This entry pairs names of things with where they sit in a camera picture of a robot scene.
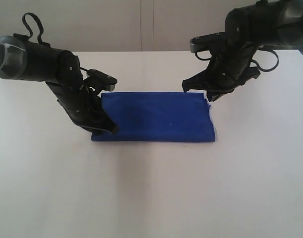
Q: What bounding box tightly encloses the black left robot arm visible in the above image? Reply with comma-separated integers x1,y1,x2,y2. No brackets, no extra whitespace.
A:
0,35,119,134

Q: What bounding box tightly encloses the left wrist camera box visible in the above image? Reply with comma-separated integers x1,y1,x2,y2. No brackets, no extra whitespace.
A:
85,69,118,93

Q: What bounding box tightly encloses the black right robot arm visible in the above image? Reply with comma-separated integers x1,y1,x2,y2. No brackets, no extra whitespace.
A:
182,0,303,102

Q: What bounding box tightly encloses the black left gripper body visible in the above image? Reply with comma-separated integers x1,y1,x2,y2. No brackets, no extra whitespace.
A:
46,82,108,131

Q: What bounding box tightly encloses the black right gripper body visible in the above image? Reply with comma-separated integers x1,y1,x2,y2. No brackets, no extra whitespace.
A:
203,41,260,93

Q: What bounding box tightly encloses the beige wall panel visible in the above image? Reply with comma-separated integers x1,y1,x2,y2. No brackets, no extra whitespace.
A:
0,0,249,52

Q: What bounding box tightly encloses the blue towel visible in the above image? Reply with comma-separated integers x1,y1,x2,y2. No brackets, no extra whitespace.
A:
91,92,216,143

